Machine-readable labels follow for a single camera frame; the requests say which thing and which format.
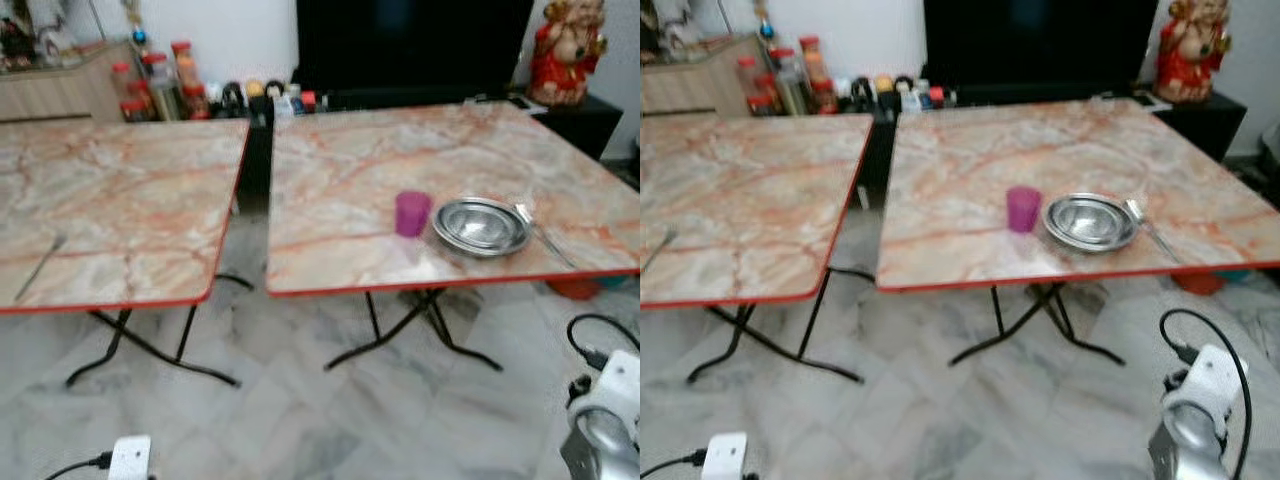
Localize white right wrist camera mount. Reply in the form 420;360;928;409
582;350;641;426
1165;345;1248;441

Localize silver metal spoon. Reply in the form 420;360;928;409
1124;198;1184;264
514;203;578;269

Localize light wooden cabinet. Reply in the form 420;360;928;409
0;40;136;123
640;35;766;116

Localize red and gold statue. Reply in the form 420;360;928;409
528;0;608;108
1155;0;1233;104

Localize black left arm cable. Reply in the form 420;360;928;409
42;452;116;480
640;450;711;477

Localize silver metal fork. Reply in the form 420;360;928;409
641;230;679;273
14;235;68;303

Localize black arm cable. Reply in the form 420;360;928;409
1160;308;1253;480
640;450;711;477
567;313;641;373
42;452;116;480

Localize black television stand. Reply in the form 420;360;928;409
235;85;623;216

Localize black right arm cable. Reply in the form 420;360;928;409
1160;308;1253;480
567;313;641;373

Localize stainless steel bowl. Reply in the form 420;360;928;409
1042;192;1141;253
432;197;533;258

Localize purple plastic cup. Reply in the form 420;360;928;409
1005;185;1043;234
394;190;433;239

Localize red plastic basin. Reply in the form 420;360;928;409
1175;270;1227;297
545;278;606;301

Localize black television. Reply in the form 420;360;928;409
922;0;1161;93
295;0;536;96

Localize black metal table legs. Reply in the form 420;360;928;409
948;283;1126;367
65;272;256;389
687;268;876;384
325;288;503;373

